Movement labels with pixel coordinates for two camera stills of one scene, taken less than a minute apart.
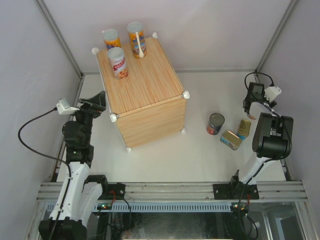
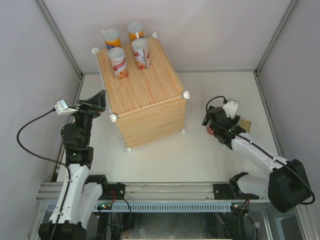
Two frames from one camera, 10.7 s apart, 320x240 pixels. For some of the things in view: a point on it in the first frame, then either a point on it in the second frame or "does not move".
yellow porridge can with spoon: x=136 y=35 does not move
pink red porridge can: x=116 y=57 does not move
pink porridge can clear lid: x=251 y=116 to x=140 y=48
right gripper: x=272 y=104 to x=234 y=121
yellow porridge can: x=111 y=38 does not move
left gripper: x=98 y=102 does not move
